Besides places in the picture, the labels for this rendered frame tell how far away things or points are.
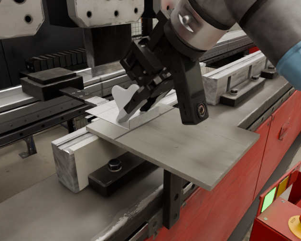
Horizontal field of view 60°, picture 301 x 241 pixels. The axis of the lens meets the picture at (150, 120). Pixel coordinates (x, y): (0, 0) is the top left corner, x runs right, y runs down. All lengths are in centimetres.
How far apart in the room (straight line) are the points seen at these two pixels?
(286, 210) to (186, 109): 39
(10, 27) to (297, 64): 33
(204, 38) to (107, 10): 18
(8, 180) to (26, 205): 164
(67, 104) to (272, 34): 60
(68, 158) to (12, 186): 163
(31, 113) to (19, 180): 144
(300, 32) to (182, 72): 16
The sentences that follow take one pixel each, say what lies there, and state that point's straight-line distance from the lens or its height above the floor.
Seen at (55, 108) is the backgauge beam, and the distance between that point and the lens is 77.
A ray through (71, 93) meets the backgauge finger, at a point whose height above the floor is 100.
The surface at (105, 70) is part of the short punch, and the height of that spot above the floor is 109.
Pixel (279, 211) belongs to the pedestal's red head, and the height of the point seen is 78.
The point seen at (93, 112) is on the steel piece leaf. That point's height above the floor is 100.
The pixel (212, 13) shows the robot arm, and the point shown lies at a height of 120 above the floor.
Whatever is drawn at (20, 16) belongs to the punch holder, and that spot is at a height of 120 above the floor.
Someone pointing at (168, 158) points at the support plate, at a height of 100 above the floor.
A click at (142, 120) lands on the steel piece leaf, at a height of 101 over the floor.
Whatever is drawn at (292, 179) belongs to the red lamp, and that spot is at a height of 81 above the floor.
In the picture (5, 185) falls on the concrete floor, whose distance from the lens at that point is 215.
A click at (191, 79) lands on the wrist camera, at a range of 40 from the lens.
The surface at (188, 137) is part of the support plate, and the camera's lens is 46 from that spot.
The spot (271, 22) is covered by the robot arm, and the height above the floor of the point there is 120.
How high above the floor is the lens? 123
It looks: 26 degrees down
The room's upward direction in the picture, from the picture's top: straight up
